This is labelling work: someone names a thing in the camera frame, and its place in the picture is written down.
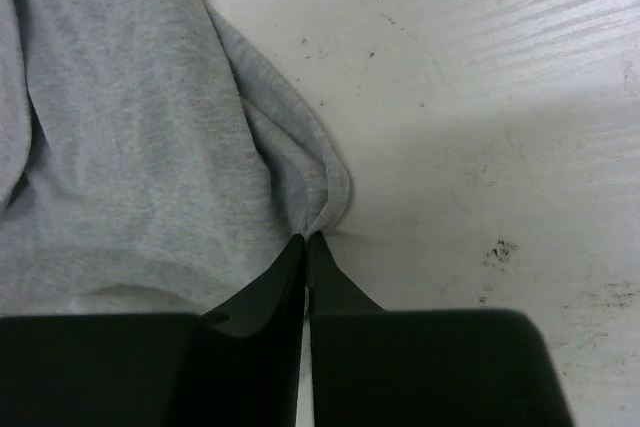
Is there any grey tank top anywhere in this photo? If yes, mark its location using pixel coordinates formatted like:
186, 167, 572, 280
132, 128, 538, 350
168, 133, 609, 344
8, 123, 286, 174
1, 0, 350, 316

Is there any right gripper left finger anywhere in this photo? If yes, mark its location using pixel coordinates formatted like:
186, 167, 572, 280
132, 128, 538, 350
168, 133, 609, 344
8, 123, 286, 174
1, 235, 305, 426

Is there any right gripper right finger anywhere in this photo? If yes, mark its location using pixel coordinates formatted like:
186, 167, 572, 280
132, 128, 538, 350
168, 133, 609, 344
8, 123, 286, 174
306, 233, 573, 427

